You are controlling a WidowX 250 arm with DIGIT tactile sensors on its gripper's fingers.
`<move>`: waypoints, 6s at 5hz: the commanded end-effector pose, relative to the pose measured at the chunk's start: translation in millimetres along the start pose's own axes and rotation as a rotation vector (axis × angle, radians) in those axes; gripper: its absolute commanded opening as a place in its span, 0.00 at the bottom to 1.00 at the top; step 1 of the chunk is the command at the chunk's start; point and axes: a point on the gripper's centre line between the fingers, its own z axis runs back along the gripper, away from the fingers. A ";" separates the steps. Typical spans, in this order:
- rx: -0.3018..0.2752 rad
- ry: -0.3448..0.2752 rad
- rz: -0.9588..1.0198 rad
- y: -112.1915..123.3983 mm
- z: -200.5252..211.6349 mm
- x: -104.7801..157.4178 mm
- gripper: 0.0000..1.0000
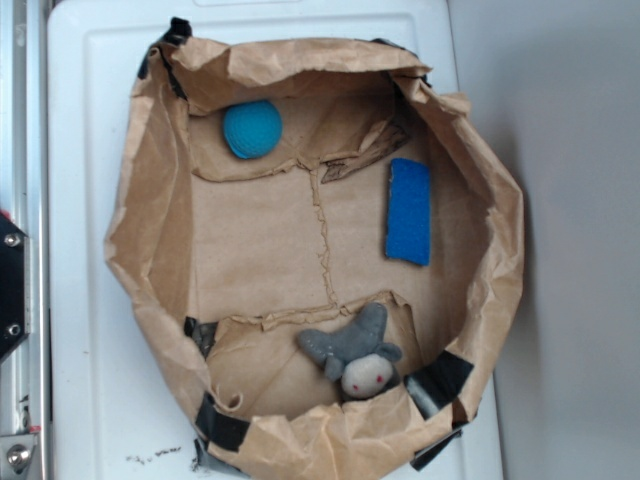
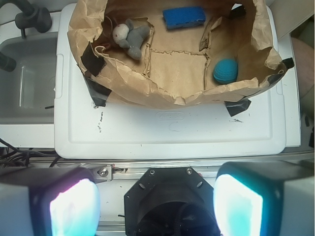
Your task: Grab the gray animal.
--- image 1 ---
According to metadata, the gray plush animal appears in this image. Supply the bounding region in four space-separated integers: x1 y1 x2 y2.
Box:
297 302 403 401

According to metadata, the blue sponge block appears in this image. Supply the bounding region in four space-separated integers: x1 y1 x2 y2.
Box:
385 158 431 266

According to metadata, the brown paper bag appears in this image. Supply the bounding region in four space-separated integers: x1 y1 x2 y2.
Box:
105 19 524 479

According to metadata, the blue textured ball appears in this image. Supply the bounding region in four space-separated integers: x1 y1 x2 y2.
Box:
223 100 283 159

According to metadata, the white plastic tray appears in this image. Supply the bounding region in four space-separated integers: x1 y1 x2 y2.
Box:
48 1 478 479

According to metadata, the black mounting plate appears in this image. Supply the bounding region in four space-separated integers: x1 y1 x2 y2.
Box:
0 210 30 363

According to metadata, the aluminium frame rail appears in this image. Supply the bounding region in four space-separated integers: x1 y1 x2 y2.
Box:
1 1 53 479

